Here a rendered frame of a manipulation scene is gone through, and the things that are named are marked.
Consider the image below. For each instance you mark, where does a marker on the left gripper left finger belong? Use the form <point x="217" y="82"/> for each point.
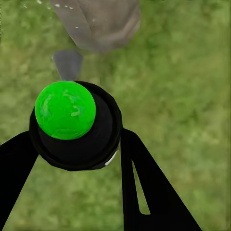
<point x="17" y="157"/>

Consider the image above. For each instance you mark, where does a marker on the tree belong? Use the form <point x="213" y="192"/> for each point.
<point x="99" y="26"/>

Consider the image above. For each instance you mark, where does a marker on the pesticide atomizer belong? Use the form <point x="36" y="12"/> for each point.
<point x="75" y="125"/>

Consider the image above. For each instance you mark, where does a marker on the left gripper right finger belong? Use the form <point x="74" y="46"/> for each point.
<point x="168" y="212"/>

